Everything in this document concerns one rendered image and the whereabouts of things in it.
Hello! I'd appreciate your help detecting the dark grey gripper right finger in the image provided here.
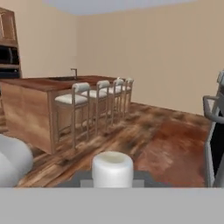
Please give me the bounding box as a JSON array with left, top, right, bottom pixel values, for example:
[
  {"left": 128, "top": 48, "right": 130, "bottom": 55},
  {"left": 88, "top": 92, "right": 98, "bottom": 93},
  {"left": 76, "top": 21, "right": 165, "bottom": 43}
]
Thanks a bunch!
[{"left": 132, "top": 170, "right": 171, "bottom": 188}]

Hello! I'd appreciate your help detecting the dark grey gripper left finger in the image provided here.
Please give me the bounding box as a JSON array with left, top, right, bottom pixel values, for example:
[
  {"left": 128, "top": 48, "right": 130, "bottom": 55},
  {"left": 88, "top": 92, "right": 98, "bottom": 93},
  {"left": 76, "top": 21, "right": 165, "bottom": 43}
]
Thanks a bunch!
[{"left": 56, "top": 170, "right": 95, "bottom": 188}]

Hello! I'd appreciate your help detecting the white rounded object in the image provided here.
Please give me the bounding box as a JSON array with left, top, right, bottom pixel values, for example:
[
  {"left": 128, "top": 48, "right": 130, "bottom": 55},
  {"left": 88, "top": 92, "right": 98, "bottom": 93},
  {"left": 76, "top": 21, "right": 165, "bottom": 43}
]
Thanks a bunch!
[{"left": 0, "top": 133, "right": 35, "bottom": 188}]

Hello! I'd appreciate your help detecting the wooden stool with white cushion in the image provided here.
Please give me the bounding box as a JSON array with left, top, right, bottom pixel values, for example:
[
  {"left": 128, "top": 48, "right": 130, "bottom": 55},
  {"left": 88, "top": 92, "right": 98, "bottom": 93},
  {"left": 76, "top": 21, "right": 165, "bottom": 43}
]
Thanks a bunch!
[
  {"left": 53, "top": 81, "right": 92, "bottom": 150},
  {"left": 80, "top": 80, "right": 111, "bottom": 137},
  {"left": 116, "top": 77, "right": 135, "bottom": 118},
  {"left": 100, "top": 77, "right": 125, "bottom": 127}
]

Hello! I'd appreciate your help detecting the wooden kitchen island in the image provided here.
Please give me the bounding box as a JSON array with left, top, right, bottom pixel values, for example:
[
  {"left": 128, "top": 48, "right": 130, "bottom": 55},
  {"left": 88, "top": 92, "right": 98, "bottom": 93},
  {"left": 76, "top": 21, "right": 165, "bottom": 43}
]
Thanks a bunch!
[{"left": 0, "top": 74, "right": 133, "bottom": 156}]

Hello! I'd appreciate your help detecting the dark sink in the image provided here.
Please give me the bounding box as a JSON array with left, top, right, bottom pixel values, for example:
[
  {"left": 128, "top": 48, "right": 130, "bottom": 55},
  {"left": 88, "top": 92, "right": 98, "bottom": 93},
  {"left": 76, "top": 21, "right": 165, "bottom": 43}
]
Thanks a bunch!
[{"left": 47, "top": 76, "right": 79, "bottom": 82}]

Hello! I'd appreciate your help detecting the dark metal tap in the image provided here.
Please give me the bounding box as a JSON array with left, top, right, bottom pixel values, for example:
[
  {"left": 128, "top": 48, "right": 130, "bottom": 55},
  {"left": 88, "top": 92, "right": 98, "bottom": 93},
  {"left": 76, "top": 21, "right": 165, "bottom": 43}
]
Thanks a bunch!
[{"left": 70, "top": 67, "right": 79, "bottom": 81}]

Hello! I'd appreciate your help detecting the wooden wall cupboard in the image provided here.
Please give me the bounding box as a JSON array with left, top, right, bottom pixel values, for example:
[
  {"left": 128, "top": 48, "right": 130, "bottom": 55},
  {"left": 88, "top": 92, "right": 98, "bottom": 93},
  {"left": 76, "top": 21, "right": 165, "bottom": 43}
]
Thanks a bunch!
[{"left": 0, "top": 6, "right": 19, "bottom": 48}]

